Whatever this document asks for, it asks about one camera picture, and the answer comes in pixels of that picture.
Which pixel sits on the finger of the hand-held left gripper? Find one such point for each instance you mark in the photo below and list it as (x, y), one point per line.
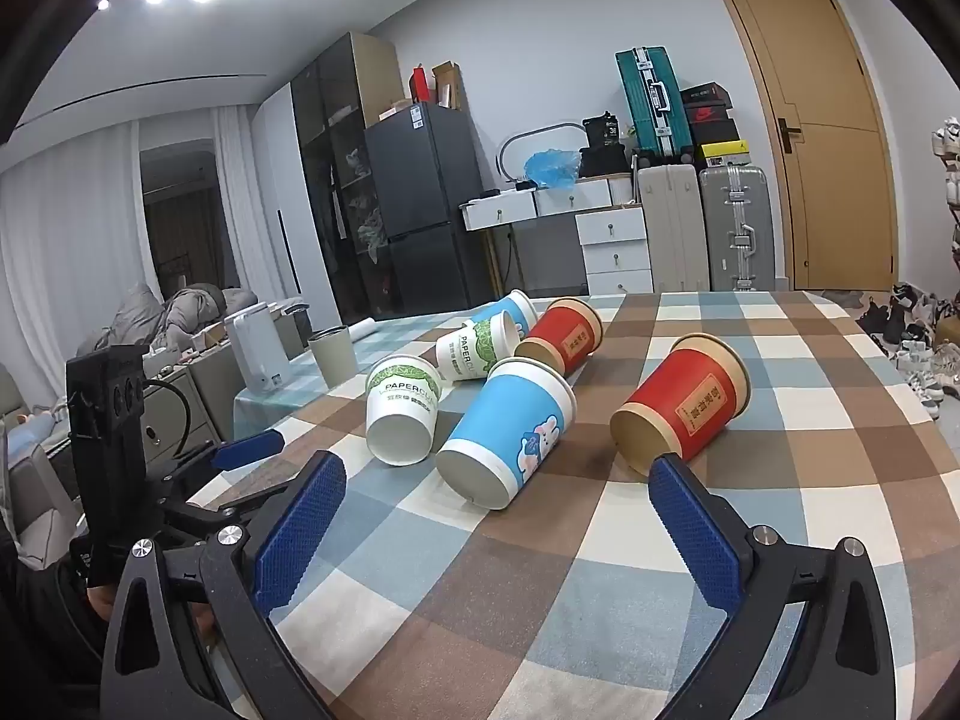
(240, 508)
(247, 448)

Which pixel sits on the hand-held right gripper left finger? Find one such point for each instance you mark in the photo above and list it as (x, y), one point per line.
(300, 532)

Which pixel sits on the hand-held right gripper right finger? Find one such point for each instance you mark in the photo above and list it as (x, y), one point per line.
(694, 532)

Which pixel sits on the red paper cup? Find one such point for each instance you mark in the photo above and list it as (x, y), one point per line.
(566, 334)
(682, 409)

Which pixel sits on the white green paper cup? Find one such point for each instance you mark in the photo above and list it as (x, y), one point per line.
(472, 349)
(401, 409)

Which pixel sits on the blue paper cup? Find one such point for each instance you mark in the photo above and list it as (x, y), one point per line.
(510, 307)
(502, 427)

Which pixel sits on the grey side cabinet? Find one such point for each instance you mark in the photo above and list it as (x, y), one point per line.
(169, 420)

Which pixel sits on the white plastic kettle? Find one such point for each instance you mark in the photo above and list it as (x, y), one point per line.
(255, 352)

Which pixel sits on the brown blue checked tablecloth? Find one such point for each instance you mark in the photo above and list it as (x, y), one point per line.
(600, 555)

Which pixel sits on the grey tumbler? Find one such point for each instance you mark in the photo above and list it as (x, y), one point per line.
(332, 356)

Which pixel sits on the grey jacket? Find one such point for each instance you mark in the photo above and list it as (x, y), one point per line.
(180, 311)

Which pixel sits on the white curtain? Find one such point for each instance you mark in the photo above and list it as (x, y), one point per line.
(67, 240)

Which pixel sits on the white wardrobe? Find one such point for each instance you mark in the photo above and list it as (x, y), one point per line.
(281, 202)

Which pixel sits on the black glass cabinet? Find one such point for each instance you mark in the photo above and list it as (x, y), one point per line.
(337, 187)

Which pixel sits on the pile of shoes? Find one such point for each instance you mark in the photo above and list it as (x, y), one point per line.
(911, 337)

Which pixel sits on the white suitcase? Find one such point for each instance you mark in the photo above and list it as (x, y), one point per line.
(673, 229)

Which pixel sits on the dark grey refrigerator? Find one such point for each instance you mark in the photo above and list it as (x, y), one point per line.
(427, 202)

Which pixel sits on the silver suitcase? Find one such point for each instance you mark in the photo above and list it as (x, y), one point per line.
(739, 229)

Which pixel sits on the white drawer desk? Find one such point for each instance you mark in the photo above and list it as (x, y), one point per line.
(611, 236)

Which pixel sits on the blue plastic bag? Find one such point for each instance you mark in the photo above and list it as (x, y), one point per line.
(553, 169)

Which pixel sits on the large cardboard box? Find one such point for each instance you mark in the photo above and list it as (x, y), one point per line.
(379, 79)

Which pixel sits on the red box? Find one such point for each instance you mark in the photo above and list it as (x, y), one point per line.
(422, 84)

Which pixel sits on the stack of shoe boxes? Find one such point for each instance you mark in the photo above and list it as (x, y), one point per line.
(716, 124)

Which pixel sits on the brown cardboard box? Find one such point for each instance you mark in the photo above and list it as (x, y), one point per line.
(448, 85)

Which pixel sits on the wooden door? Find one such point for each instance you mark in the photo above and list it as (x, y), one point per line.
(817, 127)

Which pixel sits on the teal suitcase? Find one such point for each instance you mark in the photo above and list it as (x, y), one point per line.
(652, 101)

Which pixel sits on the shoe rack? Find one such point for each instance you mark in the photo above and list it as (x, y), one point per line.
(951, 180)

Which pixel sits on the arched metal frame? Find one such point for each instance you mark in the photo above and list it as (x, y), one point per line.
(517, 142)

